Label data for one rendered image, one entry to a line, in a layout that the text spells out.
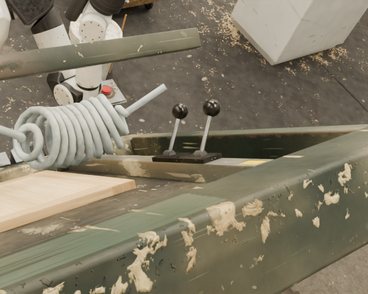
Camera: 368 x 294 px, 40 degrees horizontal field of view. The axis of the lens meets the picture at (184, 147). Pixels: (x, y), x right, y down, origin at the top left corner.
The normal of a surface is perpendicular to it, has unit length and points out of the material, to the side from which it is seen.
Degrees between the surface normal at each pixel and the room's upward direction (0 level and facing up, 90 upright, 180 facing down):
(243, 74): 0
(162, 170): 90
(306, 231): 39
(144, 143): 90
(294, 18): 90
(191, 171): 90
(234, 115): 0
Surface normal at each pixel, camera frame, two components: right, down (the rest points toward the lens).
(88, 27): 0.01, 0.71
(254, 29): -0.77, 0.29
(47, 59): 0.56, 0.00
